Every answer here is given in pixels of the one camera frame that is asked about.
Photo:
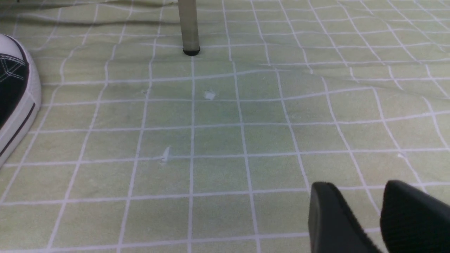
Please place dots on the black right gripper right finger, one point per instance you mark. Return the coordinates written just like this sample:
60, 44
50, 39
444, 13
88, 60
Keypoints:
413, 221

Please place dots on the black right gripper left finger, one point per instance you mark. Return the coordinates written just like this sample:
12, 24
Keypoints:
332, 226

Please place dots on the stainless steel shoe rack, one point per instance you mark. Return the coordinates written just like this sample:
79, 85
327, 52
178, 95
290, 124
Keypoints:
189, 27

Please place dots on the black canvas sneaker right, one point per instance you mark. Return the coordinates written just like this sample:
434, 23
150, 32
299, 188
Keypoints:
20, 94

